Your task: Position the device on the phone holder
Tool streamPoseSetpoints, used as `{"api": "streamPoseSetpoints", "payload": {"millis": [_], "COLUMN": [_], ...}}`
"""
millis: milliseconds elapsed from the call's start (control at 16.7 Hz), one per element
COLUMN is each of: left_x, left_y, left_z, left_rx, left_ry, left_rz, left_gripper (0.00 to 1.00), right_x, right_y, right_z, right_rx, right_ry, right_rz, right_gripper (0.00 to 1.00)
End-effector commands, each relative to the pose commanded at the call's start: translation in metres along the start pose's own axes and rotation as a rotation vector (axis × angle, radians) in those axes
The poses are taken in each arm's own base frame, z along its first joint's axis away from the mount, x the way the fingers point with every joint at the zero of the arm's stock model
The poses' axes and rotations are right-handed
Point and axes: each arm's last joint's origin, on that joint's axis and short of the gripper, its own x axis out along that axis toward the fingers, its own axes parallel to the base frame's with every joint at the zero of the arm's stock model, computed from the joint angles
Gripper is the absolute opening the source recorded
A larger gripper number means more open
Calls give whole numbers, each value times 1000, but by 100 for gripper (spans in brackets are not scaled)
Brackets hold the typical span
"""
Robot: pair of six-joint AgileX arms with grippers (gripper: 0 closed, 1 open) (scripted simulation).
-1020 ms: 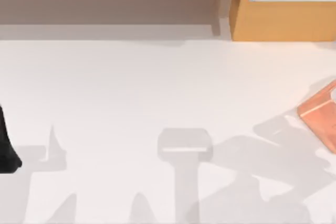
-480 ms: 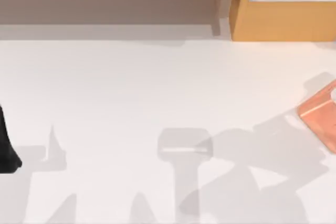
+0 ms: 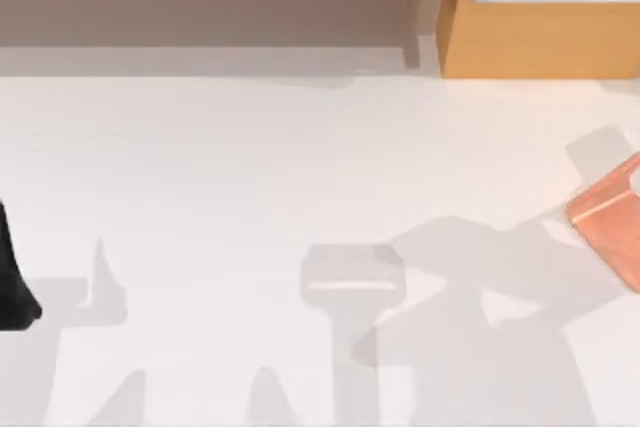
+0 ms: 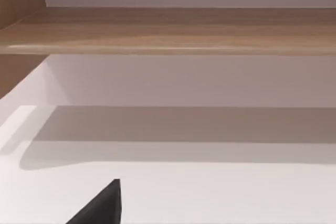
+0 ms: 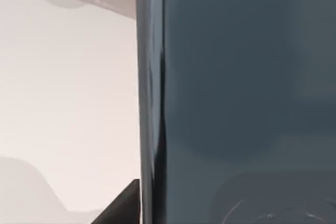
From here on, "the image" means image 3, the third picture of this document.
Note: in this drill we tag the light wooden cupboard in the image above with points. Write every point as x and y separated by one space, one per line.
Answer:
540 42

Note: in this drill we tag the open wooden shelf unit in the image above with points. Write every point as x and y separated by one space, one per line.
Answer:
210 7

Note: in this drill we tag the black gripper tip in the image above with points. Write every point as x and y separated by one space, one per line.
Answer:
12 287

